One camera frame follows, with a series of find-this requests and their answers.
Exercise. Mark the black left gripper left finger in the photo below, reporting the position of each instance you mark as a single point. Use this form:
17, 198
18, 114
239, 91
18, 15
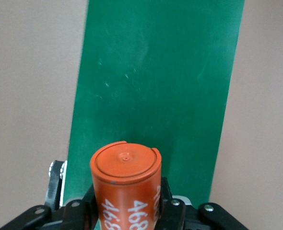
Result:
69, 215

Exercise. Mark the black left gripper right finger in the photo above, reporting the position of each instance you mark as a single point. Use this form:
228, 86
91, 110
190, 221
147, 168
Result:
192, 219

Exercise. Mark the orange cylinder white 4680 print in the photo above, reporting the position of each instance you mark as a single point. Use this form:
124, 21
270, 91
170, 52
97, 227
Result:
127, 191

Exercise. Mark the green conveyor belt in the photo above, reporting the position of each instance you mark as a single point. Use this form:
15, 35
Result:
156, 83

